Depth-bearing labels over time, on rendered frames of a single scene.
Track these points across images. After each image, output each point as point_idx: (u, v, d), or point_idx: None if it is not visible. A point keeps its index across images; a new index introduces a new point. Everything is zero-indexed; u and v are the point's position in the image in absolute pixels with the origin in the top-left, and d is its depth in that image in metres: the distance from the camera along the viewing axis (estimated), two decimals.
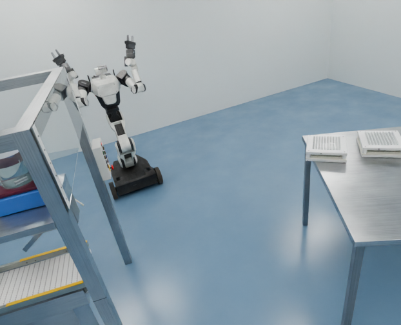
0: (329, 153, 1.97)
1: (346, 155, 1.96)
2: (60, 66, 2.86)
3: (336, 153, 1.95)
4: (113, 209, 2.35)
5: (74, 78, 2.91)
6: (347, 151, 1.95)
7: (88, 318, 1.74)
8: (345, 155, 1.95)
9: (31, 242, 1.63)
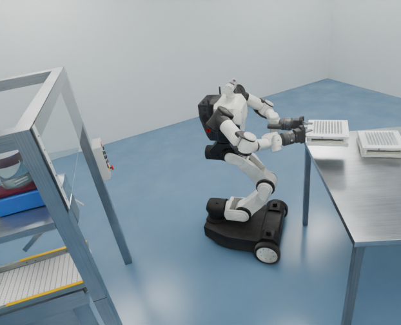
0: (331, 137, 1.91)
1: (348, 139, 1.90)
2: (293, 139, 1.95)
3: (338, 137, 1.89)
4: (113, 209, 2.35)
5: (271, 148, 1.97)
6: (349, 135, 1.89)
7: (88, 318, 1.74)
8: (347, 139, 1.89)
9: (31, 242, 1.63)
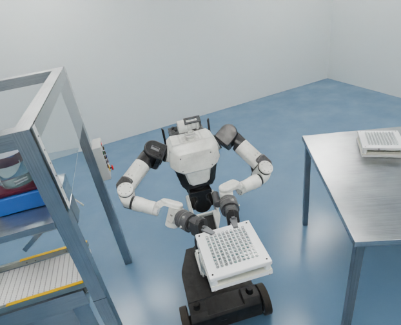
0: (203, 260, 1.22)
1: (215, 282, 1.15)
2: (182, 227, 1.40)
3: (205, 267, 1.18)
4: (113, 209, 2.35)
5: None
6: (215, 278, 1.13)
7: (88, 318, 1.74)
8: None
9: (31, 242, 1.63)
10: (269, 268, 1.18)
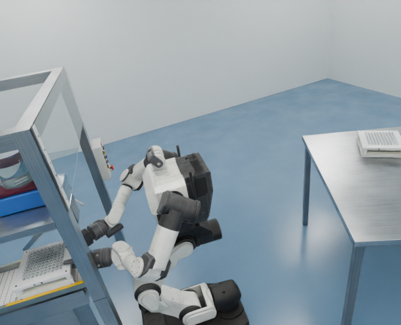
0: (45, 246, 1.57)
1: None
2: None
3: (36, 247, 1.56)
4: None
5: None
6: (22, 254, 1.53)
7: (88, 318, 1.74)
8: None
9: (31, 242, 1.63)
10: (17, 294, 1.37)
